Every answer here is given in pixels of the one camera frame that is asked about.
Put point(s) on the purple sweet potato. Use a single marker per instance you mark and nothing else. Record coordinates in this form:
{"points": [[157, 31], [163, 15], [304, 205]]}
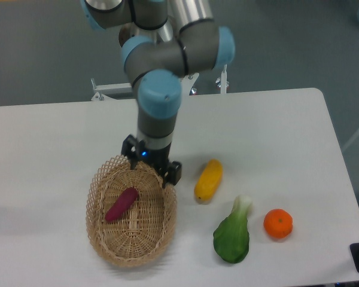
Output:
{"points": [[122, 204]]}

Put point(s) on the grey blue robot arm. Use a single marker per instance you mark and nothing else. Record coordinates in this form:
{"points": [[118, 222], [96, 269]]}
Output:
{"points": [[157, 107]]}

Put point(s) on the orange tangerine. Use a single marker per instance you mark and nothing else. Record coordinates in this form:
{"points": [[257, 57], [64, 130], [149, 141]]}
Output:
{"points": [[278, 223]]}

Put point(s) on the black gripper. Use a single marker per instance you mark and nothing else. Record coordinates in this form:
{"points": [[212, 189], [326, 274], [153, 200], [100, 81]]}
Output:
{"points": [[136, 151]]}

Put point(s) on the woven wicker basket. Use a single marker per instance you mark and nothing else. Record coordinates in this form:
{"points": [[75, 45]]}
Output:
{"points": [[144, 230]]}

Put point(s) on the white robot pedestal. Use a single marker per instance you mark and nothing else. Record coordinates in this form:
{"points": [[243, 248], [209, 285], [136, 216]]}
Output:
{"points": [[107, 89]]}

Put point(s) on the green bok choy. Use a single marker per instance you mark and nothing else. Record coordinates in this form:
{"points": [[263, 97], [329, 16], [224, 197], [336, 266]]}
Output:
{"points": [[231, 239]]}

